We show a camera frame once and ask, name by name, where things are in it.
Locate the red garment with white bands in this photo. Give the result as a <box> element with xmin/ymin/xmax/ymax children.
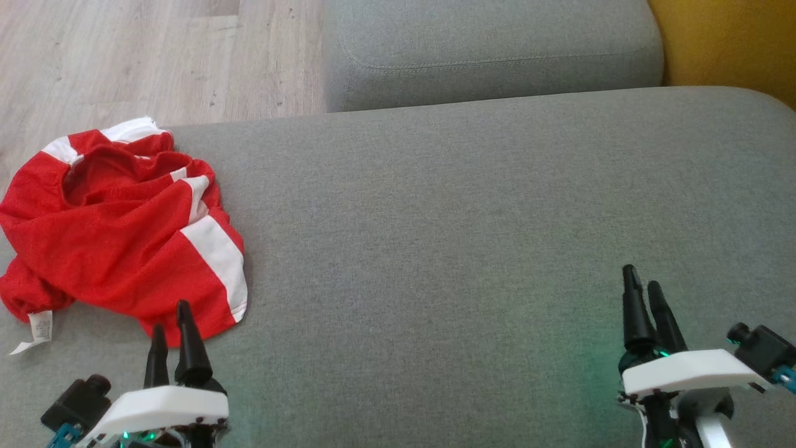
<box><xmin>0</xmin><ymin>116</ymin><xmax>248</xmax><ymax>357</ymax></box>

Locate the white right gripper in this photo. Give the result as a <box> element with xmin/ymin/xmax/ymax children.
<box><xmin>618</xmin><ymin>264</ymin><xmax>773</xmax><ymax>448</ymax></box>

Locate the large grey sofa seat cushion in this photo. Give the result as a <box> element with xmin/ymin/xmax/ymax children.
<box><xmin>0</xmin><ymin>86</ymin><xmax>796</xmax><ymax>448</ymax></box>

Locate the wide yellow sofa backrest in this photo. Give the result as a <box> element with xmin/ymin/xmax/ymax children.
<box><xmin>647</xmin><ymin>0</ymin><xmax>796</xmax><ymax>111</ymax></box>

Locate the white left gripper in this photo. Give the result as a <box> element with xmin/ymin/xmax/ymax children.
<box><xmin>75</xmin><ymin>300</ymin><xmax>229</xmax><ymax>448</ymax></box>

